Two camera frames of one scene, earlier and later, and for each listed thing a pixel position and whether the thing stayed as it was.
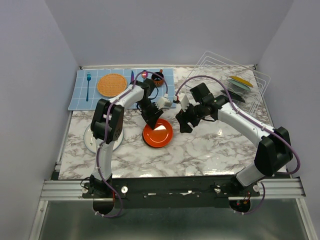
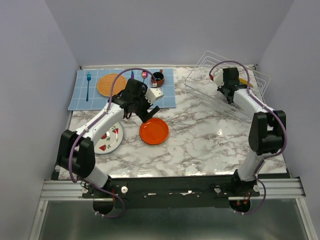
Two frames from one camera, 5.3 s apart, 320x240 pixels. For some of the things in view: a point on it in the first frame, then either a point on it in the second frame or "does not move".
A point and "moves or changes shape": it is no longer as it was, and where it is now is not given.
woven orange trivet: x=111 y=85 does not move
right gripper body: x=192 y=114 -> x=221 y=89
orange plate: x=160 y=136 moves or changes shape
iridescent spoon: x=144 y=74 does not move
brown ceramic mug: x=158 y=80 does not move
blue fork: x=88 y=77 does not move
